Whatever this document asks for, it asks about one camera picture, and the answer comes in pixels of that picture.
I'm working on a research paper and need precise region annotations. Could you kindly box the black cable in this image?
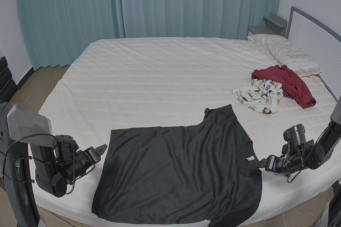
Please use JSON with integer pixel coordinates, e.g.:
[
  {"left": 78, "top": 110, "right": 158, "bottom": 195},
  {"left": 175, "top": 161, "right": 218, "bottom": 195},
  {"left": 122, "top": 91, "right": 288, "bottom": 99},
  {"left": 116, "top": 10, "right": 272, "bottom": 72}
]
[
  {"left": 3, "top": 134, "right": 58, "bottom": 168},
  {"left": 286, "top": 167, "right": 305, "bottom": 184}
]

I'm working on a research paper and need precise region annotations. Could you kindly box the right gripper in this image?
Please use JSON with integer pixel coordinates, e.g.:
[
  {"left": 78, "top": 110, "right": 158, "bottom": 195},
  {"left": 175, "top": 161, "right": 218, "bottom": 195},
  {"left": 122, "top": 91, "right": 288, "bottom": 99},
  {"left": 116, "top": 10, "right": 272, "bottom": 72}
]
[{"left": 266, "top": 155, "right": 291, "bottom": 175}]

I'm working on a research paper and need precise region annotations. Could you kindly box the black T-shirt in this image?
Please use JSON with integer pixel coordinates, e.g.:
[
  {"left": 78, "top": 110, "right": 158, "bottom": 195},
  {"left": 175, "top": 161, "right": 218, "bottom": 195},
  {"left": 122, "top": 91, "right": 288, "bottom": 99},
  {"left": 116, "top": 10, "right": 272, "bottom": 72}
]
[{"left": 91, "top": 104, "right": 264, "bottom": 227}]

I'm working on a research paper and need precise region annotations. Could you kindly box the bed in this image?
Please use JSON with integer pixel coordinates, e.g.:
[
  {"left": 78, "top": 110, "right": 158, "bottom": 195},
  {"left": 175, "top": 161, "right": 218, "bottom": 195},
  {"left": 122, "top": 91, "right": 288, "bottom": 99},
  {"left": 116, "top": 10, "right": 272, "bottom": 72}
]
[{"left": 32, "top": 6, "right": 341, "bottom": 227}]

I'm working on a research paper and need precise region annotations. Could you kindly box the dark red garment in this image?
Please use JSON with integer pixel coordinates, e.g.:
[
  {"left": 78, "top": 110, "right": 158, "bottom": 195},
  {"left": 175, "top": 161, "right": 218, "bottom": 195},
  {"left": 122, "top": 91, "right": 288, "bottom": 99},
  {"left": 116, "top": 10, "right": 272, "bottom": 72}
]
[{"left": 251, "top": 65, "right": 316, "bottom": 109}]

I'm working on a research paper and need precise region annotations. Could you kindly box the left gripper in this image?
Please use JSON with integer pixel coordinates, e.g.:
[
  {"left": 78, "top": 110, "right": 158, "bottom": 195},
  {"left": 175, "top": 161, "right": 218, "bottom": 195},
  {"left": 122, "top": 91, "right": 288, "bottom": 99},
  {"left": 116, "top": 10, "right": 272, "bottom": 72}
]
[{"left": 77, "top": 144, "right": 108, "bottom": 169}]

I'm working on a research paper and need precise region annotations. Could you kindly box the dark grey chest of drawers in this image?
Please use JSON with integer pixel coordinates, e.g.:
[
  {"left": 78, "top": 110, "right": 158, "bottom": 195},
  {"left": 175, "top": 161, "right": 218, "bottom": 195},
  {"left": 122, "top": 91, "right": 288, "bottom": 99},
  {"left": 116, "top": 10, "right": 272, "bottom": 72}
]
[{"left": 0, "top": 56, "right": 18, "bottom": 103}]

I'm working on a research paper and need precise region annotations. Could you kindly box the white printed garment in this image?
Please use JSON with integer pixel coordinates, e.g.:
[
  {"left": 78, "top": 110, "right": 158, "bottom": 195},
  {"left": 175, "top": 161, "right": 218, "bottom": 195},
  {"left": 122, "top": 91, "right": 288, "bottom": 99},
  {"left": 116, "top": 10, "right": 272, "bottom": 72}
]
[{"left": 231, "top": 78, "right": 284, "bottom": 115}]

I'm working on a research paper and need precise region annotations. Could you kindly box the cream pillow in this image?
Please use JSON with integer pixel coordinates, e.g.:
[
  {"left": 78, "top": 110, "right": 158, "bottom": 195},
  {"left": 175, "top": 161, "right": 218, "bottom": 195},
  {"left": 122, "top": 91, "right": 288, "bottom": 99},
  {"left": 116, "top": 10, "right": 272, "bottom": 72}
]
[{"left": 246, "top": 34, "right": 322, "bottom": 77}]

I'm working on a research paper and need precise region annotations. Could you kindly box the grey bedside table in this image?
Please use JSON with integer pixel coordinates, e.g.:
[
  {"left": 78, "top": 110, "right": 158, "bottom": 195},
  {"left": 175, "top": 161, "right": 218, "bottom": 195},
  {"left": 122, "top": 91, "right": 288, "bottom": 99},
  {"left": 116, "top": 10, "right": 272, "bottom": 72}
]
[{"left": 248, "top": 12, "right": 287, "bottom": 36}]

